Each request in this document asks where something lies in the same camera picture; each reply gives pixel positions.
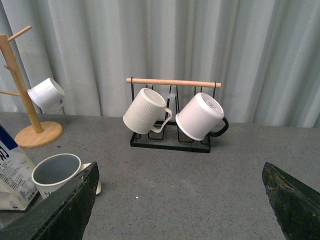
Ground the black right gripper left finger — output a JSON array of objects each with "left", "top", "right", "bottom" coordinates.
[{"left": 0, "top": 162, "right": 100, "bottom": 240}]

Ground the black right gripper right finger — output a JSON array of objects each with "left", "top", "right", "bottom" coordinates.
[{"left": 262, "top": 162, "right": 320, "bottom": 240}]

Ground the cream HOME mug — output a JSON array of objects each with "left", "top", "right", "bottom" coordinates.
[{"left": 31, "top": 153, "right": 97, "bottom": 200}]

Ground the blue white milk carton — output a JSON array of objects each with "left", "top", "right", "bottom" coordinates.
[{"left": 0, "top": 126, "right": 38, "bottom": 211}]

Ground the wooden mug tree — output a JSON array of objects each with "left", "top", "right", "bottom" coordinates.
[{"left": 0, "top": 25, "right": 63, "bottom": 149}]

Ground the white mug on tree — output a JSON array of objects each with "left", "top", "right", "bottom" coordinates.
[{"left": 27, "top": 77, "right": 65, "bottom": 112}]

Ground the cream ribbed mug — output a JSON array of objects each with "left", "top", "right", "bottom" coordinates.
[{"left": 122, "top": 88, "right": 172, "bottom": 135}]

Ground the black wire mug rack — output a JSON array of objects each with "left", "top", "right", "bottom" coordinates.
[{"left": 126, "top": 77, "right": 229, "bottom": 153}]

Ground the white mug black handle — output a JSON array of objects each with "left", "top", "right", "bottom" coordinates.
[{"left": 175, "top": 92, "right": 229, "bottom": 141}]

